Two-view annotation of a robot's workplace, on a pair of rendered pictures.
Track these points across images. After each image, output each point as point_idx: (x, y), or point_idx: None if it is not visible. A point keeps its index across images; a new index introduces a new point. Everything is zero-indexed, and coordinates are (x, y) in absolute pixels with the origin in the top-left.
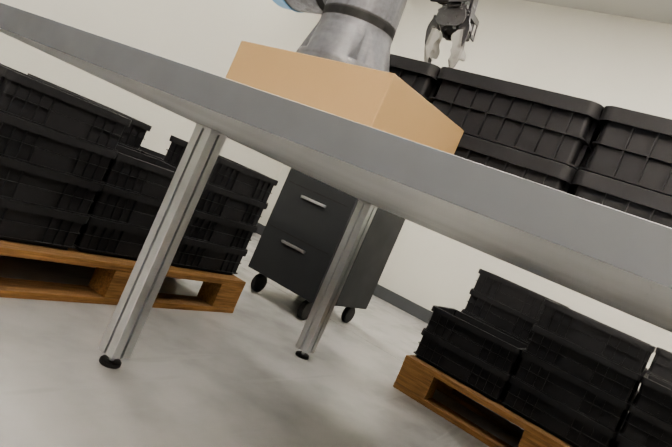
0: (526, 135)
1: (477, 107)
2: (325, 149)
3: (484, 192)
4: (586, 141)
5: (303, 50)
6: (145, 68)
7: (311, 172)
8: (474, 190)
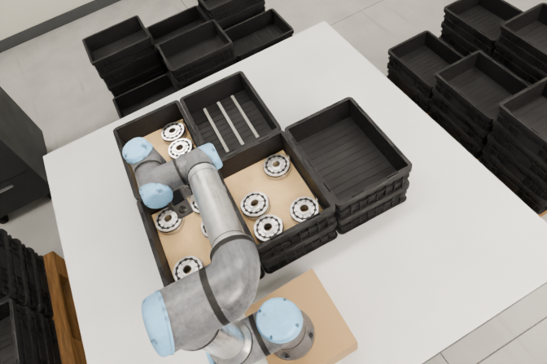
0: (312, 229)
1: (284, 240)
2: None
3: (438, 353)
4: (334, 212)
5: (293, 359)
6: None
7: None
8: (435, 355)
